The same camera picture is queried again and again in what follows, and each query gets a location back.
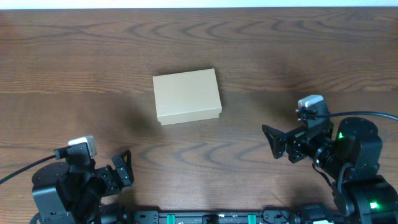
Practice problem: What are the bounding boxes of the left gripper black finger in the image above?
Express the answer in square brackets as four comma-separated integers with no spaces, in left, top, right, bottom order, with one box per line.
[112,155,134,188]
[120,149,132,170]

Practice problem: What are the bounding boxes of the brown cardboard box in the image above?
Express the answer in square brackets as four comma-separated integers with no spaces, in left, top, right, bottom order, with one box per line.
[153,68,222,126]

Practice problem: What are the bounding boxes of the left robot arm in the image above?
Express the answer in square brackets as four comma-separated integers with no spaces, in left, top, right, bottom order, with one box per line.
[32,142,134,223]

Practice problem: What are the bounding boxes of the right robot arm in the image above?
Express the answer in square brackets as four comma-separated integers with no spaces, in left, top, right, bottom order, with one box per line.
[262,100,397,223]

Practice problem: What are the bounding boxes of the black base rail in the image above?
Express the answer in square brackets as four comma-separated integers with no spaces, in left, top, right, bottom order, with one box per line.
[97,210,335,224]

